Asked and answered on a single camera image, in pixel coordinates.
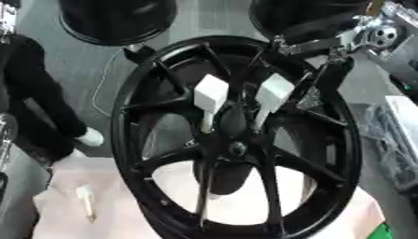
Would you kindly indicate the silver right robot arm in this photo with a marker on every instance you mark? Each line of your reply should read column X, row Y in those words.
column 384, row 34

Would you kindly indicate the white pin with flat head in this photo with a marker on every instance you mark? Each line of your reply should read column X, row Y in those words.
column 210, row 93
column 86, row 199
column 273, row 91

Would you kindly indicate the black spoked wheel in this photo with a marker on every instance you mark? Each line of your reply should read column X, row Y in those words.
column 239, row 148

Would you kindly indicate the black round wheel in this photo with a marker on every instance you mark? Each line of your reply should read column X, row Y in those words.
column 305, row 14
column 117, row 21

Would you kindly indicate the person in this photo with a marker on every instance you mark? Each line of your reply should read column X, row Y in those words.
column 32, row 93

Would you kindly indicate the white box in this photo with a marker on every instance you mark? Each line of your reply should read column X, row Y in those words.
column 405, row 115

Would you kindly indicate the green object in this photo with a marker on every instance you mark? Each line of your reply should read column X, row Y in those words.
column 382, row 232

